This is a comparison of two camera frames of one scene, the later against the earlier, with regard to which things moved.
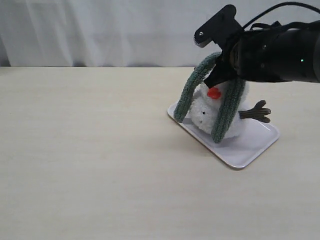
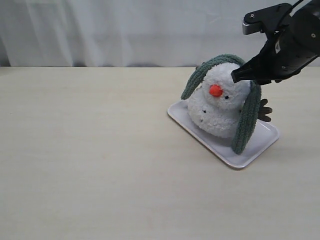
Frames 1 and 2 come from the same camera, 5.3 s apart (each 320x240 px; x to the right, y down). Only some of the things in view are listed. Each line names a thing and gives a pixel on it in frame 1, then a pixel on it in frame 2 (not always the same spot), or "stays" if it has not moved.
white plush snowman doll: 206,103 stays
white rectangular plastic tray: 255,139 stays
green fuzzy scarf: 231,105 → 252,106
